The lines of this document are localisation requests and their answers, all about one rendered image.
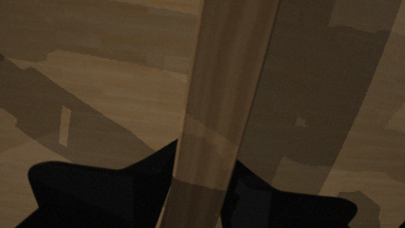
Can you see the brown wooden post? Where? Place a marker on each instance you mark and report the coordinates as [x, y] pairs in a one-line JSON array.
[[163, 221]]

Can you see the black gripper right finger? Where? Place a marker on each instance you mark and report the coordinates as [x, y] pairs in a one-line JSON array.
[[250, 202]]

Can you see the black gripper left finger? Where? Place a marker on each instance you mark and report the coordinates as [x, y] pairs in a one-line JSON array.
[[136, 193]]

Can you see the brown wooden rail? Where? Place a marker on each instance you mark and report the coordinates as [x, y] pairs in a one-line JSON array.
[[230, 44]]

